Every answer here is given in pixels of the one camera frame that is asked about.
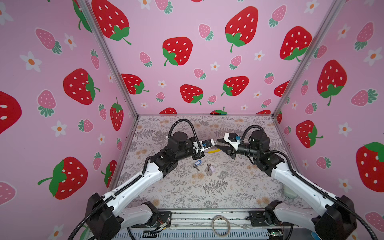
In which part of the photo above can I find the metal keyring with yellow tag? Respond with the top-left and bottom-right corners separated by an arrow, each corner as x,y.
208,141 -> 221,154

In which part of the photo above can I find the white plastic case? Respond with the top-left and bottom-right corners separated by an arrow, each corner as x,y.
283,185 -> 298,199

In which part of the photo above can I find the coiled beige cable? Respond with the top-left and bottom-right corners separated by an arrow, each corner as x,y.
211,214 -> 232,238

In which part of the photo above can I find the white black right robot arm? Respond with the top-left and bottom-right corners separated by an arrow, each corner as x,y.
217,128 -> 357,240

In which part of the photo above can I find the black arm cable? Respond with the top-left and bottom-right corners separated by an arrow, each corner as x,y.
167,118 -> 202,149
239,124 -> 379,240

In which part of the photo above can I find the aluminium corner post right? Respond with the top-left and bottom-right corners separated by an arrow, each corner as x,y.
272,0 -> 346,120

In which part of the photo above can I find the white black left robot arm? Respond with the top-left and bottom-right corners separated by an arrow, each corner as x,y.
80,132 -> 215,240

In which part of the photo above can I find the key with blue tag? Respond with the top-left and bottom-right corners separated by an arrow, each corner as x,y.
193,160 -> 202,171

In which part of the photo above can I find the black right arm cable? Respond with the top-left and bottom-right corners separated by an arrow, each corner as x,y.
239,124 -> 379,240

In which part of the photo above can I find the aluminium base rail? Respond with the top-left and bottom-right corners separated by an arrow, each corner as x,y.
130,209 -> 307,240

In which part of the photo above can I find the aluminium corner post left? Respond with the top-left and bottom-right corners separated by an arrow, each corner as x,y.
78,0 -> 139,120

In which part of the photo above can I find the aluminium corner post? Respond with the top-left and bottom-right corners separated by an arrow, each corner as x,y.
272,0 -> 346,120
78,0 -> 139,120

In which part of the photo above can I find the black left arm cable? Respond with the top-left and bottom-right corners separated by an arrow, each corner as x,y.
167,118 -> 202,149

